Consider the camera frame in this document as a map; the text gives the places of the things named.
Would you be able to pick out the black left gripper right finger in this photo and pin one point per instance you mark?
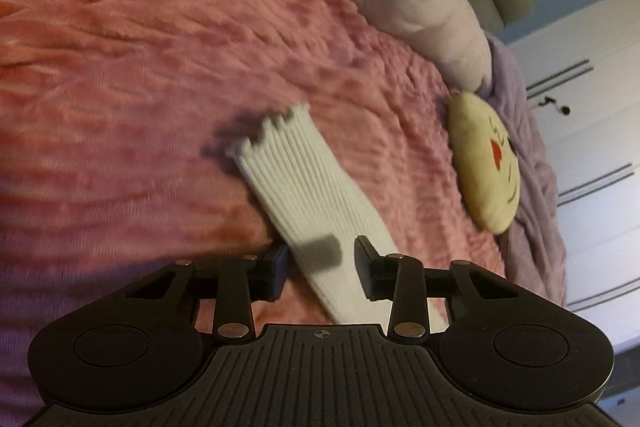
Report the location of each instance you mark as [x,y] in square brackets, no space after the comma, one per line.
[398,279]

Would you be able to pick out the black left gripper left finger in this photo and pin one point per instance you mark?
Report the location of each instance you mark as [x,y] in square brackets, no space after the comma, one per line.
[246,280]

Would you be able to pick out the cream ribbed knit sweater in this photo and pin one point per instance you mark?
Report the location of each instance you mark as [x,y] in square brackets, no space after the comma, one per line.
[318,209]

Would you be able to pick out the purple blanket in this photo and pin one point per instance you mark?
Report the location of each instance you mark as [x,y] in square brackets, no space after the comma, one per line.
[533,250]

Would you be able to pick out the yellow kiss emoji pillow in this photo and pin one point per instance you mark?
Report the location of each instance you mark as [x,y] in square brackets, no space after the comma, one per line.
[486,162]

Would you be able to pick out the pink ribbed bedspread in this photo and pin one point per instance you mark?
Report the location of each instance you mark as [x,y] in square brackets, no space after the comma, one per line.
[117,121]

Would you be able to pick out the white wardrobe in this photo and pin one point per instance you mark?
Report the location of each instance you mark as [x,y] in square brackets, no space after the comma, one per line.
[582,76]

